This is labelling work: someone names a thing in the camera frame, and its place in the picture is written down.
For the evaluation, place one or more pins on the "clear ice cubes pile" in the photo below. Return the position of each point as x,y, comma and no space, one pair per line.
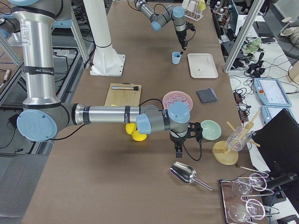
176,99

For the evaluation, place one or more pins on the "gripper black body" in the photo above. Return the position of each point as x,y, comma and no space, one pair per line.
181,35
175,139

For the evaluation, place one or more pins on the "wooden cup stand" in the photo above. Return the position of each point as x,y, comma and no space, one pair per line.
221,151

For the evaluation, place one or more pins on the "cream plastic tray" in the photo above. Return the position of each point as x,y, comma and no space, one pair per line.
202,66

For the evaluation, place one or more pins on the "metal ice scoop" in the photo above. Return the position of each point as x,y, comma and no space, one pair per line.
187,174

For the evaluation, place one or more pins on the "metal muddler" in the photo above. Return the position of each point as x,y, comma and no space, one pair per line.
129,88

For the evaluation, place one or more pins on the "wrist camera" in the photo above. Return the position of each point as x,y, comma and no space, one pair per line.
190,26
195,131

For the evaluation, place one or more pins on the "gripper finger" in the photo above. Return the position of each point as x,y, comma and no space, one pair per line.
183,45
179,149

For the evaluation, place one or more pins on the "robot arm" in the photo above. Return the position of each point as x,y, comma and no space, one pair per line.
161,14
44,115

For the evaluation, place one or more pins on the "aluminium frame post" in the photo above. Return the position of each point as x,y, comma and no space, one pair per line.
253,12

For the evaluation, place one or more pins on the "clear textured glass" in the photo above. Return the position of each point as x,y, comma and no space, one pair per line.
238,139

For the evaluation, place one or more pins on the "white cup rack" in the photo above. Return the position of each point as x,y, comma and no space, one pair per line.
193,9

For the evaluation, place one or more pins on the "teach pendant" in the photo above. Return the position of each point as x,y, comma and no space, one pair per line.
270,92
269,112

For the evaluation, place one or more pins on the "grey folded cloth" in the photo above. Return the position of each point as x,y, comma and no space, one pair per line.
207,95

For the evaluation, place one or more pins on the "metal glass rack tray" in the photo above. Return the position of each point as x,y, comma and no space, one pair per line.
242,199

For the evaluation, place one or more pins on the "mint green bowl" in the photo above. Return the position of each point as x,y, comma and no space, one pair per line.
211,130

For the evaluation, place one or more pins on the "wooden cutting board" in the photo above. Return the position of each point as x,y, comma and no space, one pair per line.
123,97

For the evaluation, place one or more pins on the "wine glass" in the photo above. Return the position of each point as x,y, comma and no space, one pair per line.
244,186
249,212

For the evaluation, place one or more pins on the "yellow lemon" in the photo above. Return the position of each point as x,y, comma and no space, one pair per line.
130,128
138,136

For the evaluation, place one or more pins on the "light blue plastic cup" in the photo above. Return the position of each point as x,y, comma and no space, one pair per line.
175,60

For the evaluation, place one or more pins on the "black monitor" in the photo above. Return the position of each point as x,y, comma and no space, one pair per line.
279,143

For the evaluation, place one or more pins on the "pink bowl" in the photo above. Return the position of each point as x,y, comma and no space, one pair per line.
177,100

